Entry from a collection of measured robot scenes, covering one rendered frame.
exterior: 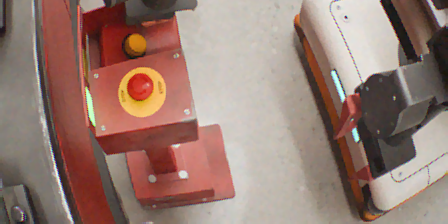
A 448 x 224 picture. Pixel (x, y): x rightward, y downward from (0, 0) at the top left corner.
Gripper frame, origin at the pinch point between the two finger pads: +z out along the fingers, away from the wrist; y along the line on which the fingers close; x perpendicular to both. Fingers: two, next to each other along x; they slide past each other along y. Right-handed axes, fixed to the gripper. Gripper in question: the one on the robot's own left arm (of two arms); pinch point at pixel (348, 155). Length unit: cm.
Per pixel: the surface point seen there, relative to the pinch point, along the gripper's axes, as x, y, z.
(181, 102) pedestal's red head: -2.3, -18.7, 25.5
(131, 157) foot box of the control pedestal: 16, -30, 90
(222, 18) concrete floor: 53, -61, 85
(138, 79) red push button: -8.0, -22.9, 25.0
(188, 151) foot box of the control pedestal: 29, -28, 84
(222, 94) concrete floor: 46, -41, 88
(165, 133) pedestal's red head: -3.5, -16.5, 30.8
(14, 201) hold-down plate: -35.7, -9.1, 28.4
